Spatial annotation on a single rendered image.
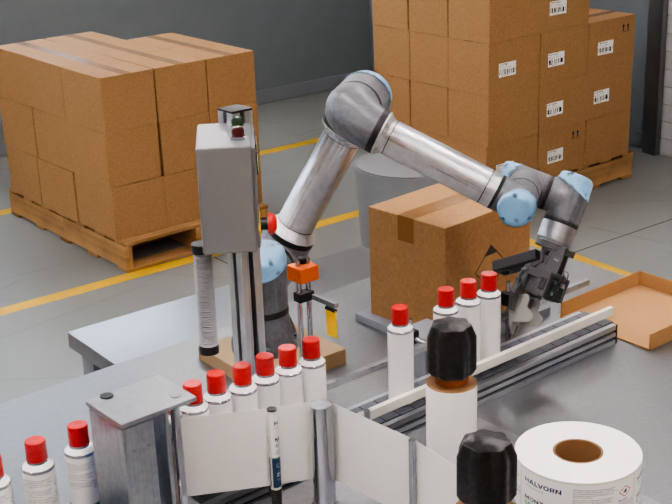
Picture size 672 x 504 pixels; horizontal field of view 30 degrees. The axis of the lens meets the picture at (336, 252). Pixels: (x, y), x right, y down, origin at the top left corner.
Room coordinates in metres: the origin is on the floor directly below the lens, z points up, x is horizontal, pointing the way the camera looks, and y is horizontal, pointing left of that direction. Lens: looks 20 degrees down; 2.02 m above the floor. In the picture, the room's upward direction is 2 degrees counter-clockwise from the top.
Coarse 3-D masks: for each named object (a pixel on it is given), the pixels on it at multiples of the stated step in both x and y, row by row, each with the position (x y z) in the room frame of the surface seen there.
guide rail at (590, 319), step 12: (600, 312) 2.57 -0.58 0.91; (612, 312) 2.60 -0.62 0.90; (576, 324) 2.52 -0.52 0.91; (588, 324) 2.54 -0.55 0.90; (540, 336) 2.45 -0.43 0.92; (552, 336) 2.47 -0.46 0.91; (516, 348) 2.40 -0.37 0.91; (528, 348) 2.42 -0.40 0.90; (492, 360) 2.35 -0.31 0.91; (504, 360) 2.37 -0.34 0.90; (396, 396) 2.19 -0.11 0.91; (408, 396) 2.20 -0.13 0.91; (420, 396) 2.22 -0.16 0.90; (372, 408) 2.15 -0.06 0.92; (384, 408) 2.16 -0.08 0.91; (396, 408) 2.18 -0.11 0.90
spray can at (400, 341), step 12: (396, 312) 2.22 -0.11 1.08; (396, 324) 2.22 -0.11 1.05; (408, 324) 2.24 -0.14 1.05; (396, 336) 2.22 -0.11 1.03; (408, 336) 2.22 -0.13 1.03; (396, 348) 2.22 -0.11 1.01; (408, 348) 2.22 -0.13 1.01; (396, 360) 2.22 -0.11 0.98; (408, 360) 2.22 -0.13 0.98; (396, 372) 2.22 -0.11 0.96; (408, 372) 2.22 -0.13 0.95; (396, 384) 2.22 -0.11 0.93; (408, 384) 2.22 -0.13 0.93
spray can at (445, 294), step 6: (438, 288) 2.33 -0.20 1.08; (444, 288) 2.33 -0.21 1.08; (450, 288) 2.32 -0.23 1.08; (438, 294) 2.32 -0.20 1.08; (444, 294) 2.31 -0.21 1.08; (450, 294) 2.31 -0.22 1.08; (438, 300) 2.32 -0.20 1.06; (444, 300) 2.31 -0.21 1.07; (450, 300) 2.31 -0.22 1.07; (438, 306) 2.32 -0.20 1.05; (444, 306) 2.31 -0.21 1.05; (450, 306) 2.31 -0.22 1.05; (438, 312) 2.31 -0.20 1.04; (444, 312) 2.30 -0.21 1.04; (450, 312) 2.30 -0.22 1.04; (456, 312) 2.31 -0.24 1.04; (438, 318) 2.30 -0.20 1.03
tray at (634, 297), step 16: (640, 272) 2.93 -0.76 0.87; (608, 288) 2.85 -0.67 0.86; (624, 288) 2.89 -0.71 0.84; (640, 288) 2.90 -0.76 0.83; (656, 288) 2.89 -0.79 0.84; (576, 304) 2.77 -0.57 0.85; (592, 304) 2.81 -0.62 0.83; (608, 304) 2.81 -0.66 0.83; (624, 304) 2.80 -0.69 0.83; (640, 304) 2.80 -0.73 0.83; (656, 304) 2.79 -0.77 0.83; (624, 320) 2.71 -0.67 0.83; (640, 320) 2.70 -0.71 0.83; (656, 320) 2.70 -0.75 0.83; (624, 336) 2.61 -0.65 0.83; (640, 336) 2.61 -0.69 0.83; (656, 336) 2.56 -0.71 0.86
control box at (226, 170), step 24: (216, 144) 2.04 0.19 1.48; (240, 144) 2.03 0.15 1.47; (216, 168) 2.02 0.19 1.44; (240, 168) 2.02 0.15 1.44; (216, 192) 2.02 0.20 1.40; (240, 192) 2.02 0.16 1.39; (216, 216) 2.02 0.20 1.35; (240, 216) 2.02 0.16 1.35; (216, 240) 2.02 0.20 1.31; (240, 240) 2.02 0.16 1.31
